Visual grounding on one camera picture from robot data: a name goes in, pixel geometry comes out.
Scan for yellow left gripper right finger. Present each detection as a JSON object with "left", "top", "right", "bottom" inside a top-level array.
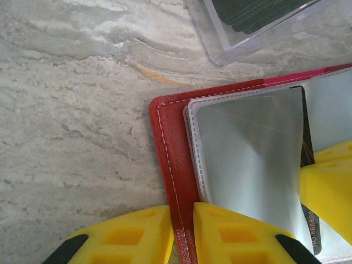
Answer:
[{"left": 193, "top": 202, "right": 322, "bottom": 264}]

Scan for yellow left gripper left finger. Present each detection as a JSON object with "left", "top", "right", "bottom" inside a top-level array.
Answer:
[{"left": 41, "top": 205, "right": 175, "bottom": 264}]

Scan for black credit card gold print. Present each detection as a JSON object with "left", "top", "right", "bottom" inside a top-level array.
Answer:
[{"left": 288, "top": 85, "right": 324, "bottom": 256}]

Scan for clear plastic card box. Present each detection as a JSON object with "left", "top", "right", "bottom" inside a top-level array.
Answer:
[{"left": 186, "top": 0, "right": 352, "bottom": 66}]

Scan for red card holder clear sleeves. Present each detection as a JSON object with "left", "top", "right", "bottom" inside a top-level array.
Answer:
[{"left": 148, "top": 63, "right": 352, "bottom": 264}]

